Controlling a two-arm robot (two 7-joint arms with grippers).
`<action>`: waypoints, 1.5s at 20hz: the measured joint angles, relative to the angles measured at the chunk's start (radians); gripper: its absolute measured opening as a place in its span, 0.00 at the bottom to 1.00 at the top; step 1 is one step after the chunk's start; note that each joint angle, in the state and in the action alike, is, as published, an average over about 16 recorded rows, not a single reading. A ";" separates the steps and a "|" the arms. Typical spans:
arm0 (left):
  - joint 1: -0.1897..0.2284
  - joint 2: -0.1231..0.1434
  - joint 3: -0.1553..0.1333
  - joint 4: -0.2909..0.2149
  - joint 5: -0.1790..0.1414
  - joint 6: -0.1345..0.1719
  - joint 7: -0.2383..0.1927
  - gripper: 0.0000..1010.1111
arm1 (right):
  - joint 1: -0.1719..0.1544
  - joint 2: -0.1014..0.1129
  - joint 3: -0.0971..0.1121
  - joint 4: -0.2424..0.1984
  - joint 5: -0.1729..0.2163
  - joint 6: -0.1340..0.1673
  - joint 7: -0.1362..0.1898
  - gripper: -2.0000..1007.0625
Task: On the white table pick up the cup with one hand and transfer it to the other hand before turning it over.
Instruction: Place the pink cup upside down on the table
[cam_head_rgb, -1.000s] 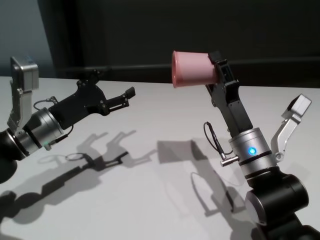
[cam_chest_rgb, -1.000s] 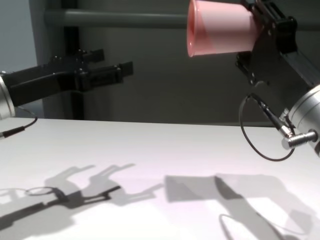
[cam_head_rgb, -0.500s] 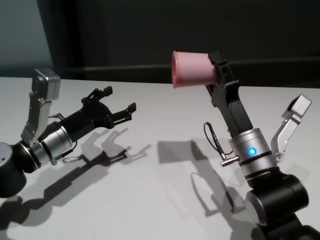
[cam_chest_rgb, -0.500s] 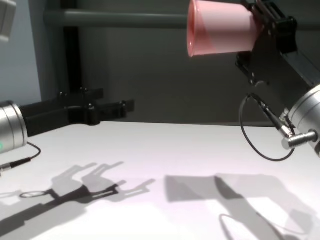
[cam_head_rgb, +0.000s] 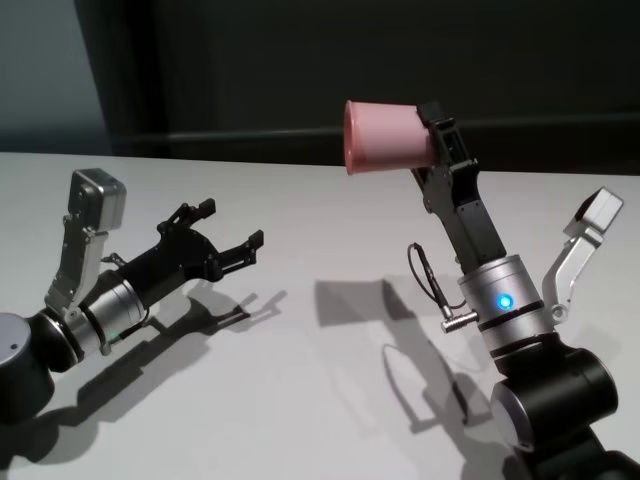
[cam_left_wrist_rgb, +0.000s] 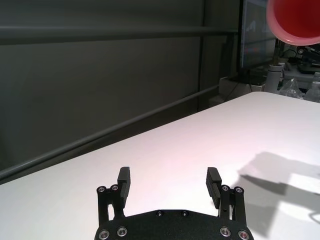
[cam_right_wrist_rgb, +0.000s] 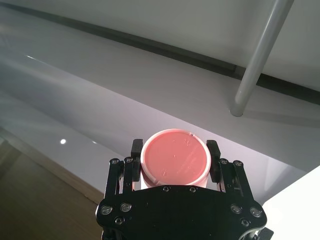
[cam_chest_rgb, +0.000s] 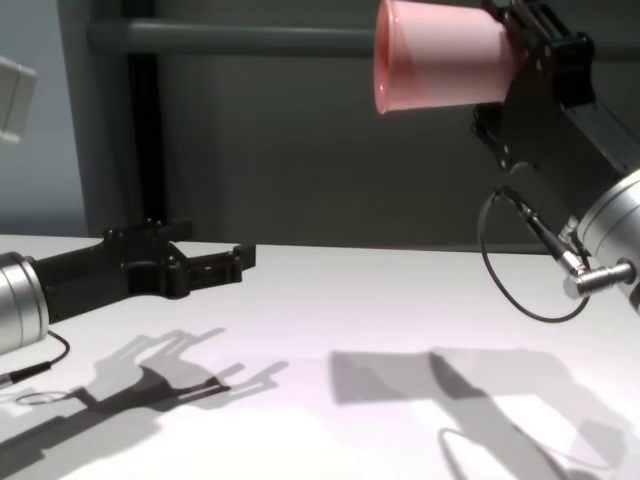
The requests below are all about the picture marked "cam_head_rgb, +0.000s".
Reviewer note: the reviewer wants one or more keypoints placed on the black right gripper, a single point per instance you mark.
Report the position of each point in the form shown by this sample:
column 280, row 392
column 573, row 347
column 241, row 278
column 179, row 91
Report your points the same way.
column 465, row 215

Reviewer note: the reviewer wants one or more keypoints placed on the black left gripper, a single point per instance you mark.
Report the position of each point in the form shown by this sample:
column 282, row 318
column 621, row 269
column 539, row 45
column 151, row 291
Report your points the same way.
column 165, row 265

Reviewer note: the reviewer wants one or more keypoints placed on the pink plastic cup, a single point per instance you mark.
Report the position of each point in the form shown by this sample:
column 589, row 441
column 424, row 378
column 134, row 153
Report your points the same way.
column 385, row 137

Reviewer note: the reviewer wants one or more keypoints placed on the dark grey backdrop panel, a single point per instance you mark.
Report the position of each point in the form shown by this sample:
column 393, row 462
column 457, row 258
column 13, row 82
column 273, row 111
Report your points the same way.
column 400, row 50

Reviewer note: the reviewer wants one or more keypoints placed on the slim grey frame bar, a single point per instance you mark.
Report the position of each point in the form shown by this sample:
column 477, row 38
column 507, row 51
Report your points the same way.
column 250, row 140

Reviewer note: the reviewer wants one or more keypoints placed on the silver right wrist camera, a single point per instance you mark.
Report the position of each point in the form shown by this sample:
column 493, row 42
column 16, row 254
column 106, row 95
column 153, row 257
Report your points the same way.
column 580, row 240

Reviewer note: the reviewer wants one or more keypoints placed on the black frame post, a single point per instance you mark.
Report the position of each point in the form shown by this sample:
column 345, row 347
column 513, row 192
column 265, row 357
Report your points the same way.
column 147, row 60

